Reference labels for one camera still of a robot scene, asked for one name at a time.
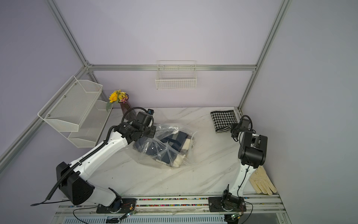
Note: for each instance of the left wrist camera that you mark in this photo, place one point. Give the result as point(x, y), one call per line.
point(150, 111)

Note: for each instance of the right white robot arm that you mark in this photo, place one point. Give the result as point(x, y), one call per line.
point(252, 152)

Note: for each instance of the navy plaid scarf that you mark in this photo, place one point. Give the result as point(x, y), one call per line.
point(163, 147)

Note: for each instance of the purple ribbed glass vase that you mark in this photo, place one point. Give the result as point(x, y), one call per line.
point(126, 109)

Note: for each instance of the white wire wall basket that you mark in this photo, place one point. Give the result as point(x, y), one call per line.
point(176, 75)

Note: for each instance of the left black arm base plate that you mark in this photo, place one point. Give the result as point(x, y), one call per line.
point(123, 205)

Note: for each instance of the yellow flower bouquet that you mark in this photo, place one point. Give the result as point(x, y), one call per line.
point(117, 96)

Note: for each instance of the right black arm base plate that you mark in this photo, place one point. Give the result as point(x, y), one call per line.
point(233, 204)

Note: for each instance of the white two-tier mesh shelf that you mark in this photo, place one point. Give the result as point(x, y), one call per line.
point(77, 113)

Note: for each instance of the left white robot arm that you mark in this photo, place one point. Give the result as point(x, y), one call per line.
point(74, 177)

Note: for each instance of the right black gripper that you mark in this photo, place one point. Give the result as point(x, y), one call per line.
point(233, 125)

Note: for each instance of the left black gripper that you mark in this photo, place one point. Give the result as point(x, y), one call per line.
point(151, 134)

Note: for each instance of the cream plaid scarf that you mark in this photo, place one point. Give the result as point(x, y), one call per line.
point(186, 156)

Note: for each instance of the black white houndstooth scarf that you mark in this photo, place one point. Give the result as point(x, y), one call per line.
point(223, 120)

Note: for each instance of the clear plastic vacuum bag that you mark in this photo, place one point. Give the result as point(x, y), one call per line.
point(142, 159)

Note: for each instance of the aluminium front rail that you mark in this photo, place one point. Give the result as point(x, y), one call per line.
point(183, 205)

